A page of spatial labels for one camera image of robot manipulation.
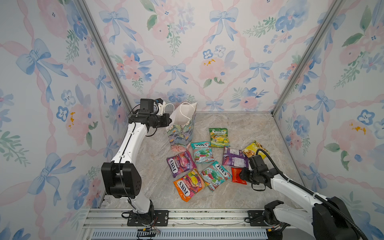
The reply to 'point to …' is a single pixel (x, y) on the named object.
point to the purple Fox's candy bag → (181, 163)
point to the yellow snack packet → (251, 150)
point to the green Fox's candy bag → (219, 137)
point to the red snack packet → (236, 177)
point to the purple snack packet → (234, 157)
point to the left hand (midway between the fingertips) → (172, 118)
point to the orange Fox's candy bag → (188, 185)
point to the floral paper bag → (181, 131)
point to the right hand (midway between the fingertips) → (241, 174)
